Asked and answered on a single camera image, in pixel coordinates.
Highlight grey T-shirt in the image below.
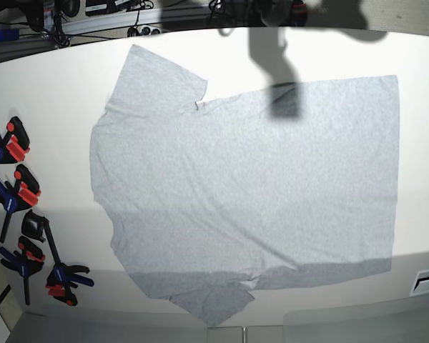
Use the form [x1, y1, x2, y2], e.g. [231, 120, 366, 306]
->
[89, 46, 400, 326]

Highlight black power strip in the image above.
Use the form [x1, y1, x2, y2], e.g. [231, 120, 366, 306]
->
[127, 26, 162, 37]

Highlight black red clamp at back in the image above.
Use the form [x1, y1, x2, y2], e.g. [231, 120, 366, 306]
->
[290, 0, 308, 27]

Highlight long black bar clamp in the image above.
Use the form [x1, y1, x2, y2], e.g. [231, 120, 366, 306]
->
[21, 210, 94, 307]

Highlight blue orange bar clamp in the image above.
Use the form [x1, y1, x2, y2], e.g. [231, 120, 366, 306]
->
[0, 116, 30, 165]
[0, 164, 41, 243]

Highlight lower left blue bar clamp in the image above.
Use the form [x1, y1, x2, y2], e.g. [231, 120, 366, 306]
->
[0, 236, 46, 306]

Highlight top blue orange bar clamp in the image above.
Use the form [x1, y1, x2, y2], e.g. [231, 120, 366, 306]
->
[0, 116, 30, 165]

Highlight blue storage bin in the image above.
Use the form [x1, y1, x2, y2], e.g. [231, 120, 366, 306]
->
[0, 29, 20, 43]

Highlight aluminium frame rail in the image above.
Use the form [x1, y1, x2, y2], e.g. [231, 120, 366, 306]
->
[0, 4, 209, 63]

